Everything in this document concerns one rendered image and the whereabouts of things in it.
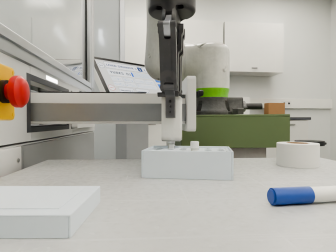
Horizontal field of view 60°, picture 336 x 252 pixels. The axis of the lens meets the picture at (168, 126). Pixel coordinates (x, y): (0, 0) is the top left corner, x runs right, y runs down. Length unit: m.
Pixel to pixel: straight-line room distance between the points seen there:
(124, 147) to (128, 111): 1.11
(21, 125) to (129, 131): 1.14
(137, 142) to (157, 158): 1.32
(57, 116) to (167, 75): 0.27
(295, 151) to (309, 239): 0.32
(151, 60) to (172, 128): 0.56
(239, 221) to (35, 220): 0.15
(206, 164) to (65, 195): 0.20
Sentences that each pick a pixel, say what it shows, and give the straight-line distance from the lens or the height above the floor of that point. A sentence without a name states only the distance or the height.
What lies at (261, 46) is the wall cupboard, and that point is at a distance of 4.52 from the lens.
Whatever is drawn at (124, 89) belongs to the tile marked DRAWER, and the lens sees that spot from 1.58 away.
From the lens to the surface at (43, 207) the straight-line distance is 0.23.
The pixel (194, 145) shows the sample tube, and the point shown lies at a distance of 0.42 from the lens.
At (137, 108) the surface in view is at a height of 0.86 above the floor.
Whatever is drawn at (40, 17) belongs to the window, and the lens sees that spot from 0.76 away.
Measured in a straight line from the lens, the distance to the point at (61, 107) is 0.60.
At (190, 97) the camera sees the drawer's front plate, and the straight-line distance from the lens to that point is 0.57.
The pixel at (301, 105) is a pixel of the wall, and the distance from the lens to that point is 5.05.
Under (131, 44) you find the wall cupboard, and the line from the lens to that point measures 4.12.
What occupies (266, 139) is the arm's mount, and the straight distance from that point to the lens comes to 0.92.
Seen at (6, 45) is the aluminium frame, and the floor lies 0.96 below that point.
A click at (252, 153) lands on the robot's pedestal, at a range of 0.94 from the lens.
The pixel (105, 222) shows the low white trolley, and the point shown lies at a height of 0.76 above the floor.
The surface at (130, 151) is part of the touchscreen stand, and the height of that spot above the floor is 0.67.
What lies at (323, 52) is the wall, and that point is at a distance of 5.42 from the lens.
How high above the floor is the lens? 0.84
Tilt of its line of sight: 1 degrees down
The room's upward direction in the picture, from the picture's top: straight up
